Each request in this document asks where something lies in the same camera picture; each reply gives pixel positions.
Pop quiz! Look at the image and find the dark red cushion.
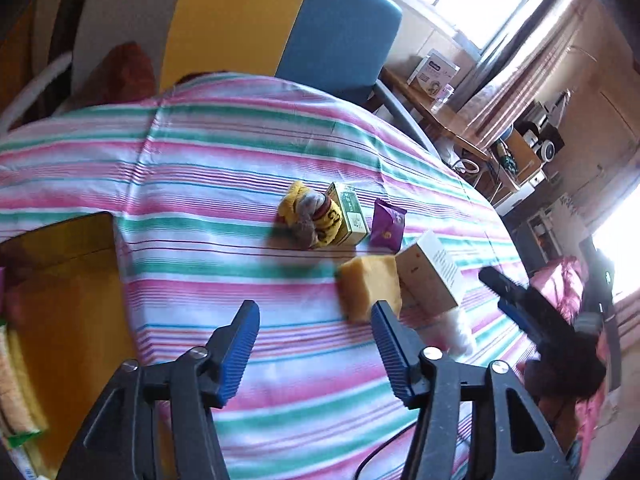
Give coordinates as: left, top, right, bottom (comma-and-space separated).
95, 41, 157, 106

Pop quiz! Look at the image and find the cardboard box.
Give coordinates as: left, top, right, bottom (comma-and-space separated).
492, 130, 546, 183

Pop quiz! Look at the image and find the gold metal tin box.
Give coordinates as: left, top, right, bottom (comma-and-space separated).
0, 211, 166, 480

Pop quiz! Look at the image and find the yellow sock ball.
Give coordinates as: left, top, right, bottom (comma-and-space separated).
278, 180, 346, 251

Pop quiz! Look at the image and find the striped brown curtain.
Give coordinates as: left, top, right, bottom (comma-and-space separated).
460, 0, 591, 146

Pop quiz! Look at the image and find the small green box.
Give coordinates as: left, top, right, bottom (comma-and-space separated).
326, 182, 371, 247

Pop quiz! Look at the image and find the white plastic-wrapped bundle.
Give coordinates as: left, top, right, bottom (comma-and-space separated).
440, 307, 478, 358

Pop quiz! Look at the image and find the white carton with picture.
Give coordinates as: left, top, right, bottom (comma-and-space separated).
406, 49, 461, 98

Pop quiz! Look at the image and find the cracker packet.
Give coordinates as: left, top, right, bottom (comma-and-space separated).
0, 325, 48, 436

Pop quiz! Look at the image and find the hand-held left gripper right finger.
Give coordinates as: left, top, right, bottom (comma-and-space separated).
371, 300, 573, 480

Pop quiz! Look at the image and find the yellow sponge cake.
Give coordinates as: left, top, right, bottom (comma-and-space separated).
339, 254, 403, 324

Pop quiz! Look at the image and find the black cable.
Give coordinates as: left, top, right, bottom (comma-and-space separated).
352, 430, 416, 480

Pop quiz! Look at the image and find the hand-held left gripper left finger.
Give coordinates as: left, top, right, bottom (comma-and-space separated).
55, 300, 261, 480

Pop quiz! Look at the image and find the wooden side desk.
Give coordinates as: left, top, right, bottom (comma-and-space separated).
380, 67, 521, 206

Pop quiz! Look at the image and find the beige carton box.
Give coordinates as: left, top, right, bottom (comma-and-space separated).
395, 230, 466, 316

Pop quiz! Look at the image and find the black silver stereo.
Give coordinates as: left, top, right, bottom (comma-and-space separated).
515, 120, 566, 163

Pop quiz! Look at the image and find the pink cloth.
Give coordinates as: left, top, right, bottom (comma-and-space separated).
520, 255, 621, 461

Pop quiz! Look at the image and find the dark purple snack packet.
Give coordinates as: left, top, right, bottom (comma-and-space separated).
370, 198, 408, 254

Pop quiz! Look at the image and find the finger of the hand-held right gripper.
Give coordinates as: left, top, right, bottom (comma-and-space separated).
497, 297, 548, 346
479, 266, 576, 341

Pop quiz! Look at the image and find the grey yellow blue sofa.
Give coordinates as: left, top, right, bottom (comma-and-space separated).
0, 0, 441, 153

